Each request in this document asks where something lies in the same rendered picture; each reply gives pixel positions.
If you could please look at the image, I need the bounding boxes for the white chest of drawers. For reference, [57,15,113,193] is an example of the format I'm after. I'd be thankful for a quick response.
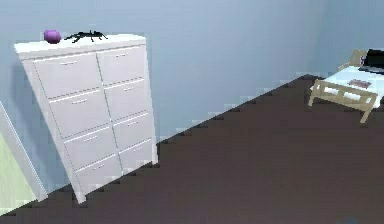
[13,33,159,205]

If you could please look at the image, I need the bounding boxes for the black spider-shaped object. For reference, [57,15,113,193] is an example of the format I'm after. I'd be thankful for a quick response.
[63,30,109,44]

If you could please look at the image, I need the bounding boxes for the light wooden bed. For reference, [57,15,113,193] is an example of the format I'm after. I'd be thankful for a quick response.
[307,49,384,124]

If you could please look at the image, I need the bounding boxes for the purple round object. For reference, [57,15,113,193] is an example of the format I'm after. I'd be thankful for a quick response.
[43,29,63,45]

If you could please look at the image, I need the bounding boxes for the black laptop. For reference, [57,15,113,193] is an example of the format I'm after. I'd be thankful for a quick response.
[358,48,384,75]

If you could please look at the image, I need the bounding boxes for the white door frame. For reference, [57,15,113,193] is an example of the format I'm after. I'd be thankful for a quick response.
[0,100,49,203]

